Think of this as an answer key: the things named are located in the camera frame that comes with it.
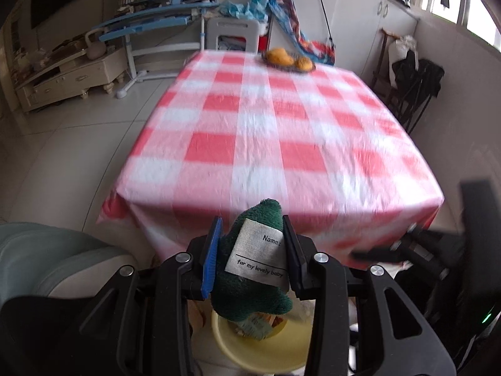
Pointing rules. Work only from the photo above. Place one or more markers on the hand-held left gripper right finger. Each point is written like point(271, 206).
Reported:
point(292, 252)

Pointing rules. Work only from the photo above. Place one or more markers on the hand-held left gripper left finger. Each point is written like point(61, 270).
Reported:
point(211, 258)

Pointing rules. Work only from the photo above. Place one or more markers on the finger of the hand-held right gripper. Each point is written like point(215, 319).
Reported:
point(475, 207)
point(375, 254)

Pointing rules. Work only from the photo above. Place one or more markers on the yellow plastic bin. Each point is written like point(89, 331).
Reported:
point(274, 350)

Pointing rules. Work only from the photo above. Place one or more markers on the pink checked tablecloth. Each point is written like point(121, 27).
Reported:
point(254, 145)

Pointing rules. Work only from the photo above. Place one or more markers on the black folding chair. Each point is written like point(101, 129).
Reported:
point(422, 74)

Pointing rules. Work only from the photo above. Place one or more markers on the white sack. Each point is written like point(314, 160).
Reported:
point(403, 45)

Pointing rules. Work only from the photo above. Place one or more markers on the wooden chair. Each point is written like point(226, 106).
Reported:
point(382, 47)

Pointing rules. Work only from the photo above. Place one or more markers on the yellow mango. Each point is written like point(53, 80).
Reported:
point(304, 64)
point(276, 53)
point(285, 62)

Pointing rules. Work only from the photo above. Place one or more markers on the window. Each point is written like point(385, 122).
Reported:
point(477, 15)

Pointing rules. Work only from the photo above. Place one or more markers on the cream television stand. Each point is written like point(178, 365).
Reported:
point(78, 74)

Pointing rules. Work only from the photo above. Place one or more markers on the white cabinet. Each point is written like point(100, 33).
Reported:
point(352, 11)

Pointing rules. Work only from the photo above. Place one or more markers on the white plastic stool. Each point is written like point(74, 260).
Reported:
point(235, 27)

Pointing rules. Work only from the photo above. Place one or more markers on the round kettlebell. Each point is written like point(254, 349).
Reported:
point(97, 50)

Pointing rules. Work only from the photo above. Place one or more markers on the blue study desk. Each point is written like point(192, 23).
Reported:
point(145, 23)

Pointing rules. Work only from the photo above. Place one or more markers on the blue plastic bag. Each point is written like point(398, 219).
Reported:
point(250, 8)

